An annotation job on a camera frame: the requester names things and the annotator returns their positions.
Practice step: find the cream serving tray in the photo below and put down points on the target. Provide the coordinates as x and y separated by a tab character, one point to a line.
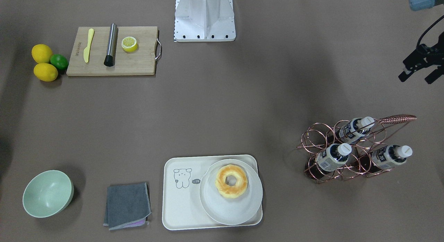
181	205

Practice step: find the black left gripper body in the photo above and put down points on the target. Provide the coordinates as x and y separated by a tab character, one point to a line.
417	62

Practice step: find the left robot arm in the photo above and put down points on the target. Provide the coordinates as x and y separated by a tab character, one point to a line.
417	5

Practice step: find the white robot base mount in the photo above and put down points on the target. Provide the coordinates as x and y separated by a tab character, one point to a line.
204	21

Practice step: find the half lemon slice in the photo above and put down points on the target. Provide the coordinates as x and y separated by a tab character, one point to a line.
129	44

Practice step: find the copper wire bottle rack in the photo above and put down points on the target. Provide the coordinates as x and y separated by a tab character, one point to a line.
319	136

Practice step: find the yellow lemon lower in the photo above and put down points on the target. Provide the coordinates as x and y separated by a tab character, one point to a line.
45	72

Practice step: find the green lime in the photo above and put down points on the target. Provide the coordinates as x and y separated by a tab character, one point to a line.
59	61

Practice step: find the yellow lemon upper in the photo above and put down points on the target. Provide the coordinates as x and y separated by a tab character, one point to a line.
41	53

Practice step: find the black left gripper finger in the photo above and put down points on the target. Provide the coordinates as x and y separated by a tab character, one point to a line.
434	75
406	73

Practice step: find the mint green bowl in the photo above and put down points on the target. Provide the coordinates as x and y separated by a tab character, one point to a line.
47	194

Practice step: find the glazed donut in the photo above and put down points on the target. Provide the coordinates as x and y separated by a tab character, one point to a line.
231	181

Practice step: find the grey folded cloth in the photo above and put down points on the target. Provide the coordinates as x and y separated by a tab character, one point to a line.
126	206

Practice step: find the yellow lemon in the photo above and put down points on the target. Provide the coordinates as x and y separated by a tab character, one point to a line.
45	72
41	53

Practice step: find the tea bottle top rack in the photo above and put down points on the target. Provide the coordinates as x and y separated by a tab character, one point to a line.
355	130

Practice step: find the steel cylinder muddler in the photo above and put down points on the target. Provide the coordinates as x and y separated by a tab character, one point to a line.
109	60

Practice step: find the yellow plastic knife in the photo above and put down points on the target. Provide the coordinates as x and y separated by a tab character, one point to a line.
86	52

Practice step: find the white round plate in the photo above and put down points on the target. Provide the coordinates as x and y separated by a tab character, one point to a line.
231	211

